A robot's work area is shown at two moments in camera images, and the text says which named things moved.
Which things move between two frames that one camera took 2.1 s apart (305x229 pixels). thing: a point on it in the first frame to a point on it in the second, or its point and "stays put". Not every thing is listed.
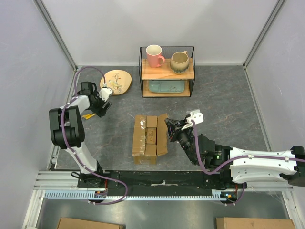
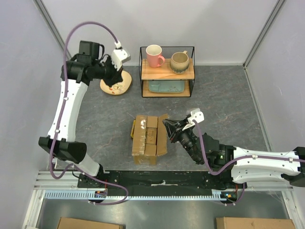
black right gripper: x=171 y=124 stays put
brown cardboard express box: x=150 y=139 stays put
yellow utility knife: x=88 y=116 to x=133 y=128
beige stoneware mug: x=179 y=62 stays put
